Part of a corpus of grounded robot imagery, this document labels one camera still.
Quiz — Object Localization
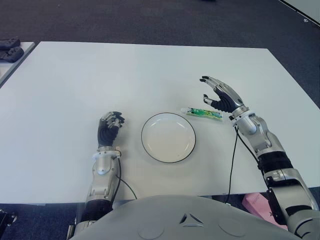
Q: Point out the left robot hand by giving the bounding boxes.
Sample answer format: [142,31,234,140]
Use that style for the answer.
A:
[96,111,126,149]

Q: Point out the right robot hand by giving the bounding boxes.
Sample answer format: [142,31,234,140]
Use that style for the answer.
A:
[199,75,250,116]

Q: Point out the green toothpaste tube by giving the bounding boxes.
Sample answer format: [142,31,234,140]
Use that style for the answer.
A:
[181,106,224,123]

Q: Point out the white plate with black rim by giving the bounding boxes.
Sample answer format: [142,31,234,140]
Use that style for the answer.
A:
[140,112,197,165]

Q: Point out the pink foam block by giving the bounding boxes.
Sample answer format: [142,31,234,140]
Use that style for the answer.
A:
[241,192,288,231]

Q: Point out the grey robot torso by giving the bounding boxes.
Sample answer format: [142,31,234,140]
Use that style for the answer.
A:
[69,194,301,240]

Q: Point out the grey side table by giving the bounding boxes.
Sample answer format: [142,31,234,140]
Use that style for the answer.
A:
[0,41,36,88]

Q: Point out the white neighbouring table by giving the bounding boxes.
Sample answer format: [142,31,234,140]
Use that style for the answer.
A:
[277,0,320,26]

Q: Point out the black game controller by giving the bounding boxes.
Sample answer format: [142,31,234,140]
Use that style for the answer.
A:
[0,47,25,63]
[0,37,21,49]

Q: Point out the black metal stand part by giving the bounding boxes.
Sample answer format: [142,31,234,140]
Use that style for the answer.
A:
[0,207,18,227]

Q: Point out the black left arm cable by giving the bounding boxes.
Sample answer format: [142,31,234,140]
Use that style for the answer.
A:
[109,159,138,208]

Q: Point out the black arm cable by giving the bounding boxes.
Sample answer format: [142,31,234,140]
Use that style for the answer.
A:
[109,159,138,208]
[224,124,261,206]

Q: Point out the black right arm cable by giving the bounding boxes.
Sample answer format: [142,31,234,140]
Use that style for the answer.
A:
[224,124,261,206]

